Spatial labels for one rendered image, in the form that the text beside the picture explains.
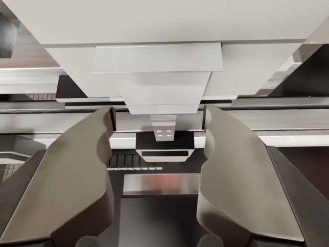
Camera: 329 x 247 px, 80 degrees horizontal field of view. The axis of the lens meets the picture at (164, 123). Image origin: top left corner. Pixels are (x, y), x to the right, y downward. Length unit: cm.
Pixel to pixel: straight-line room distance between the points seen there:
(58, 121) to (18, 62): 28
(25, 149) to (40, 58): 31
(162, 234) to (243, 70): 16
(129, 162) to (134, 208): 40
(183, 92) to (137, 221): 13
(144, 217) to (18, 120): 45
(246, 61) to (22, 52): 23
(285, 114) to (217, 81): 37
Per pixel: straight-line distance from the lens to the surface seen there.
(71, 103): 26
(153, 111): 25
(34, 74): 27
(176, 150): 41
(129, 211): 21
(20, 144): 52
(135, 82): 19
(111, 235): 75
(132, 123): 47
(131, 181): 21
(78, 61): 17
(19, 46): 29
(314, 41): 42
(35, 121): 56
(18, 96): 93
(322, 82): 68
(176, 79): 18
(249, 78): 20
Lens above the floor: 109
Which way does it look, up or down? 18 degrees down
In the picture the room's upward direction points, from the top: 179 degrees clockwise
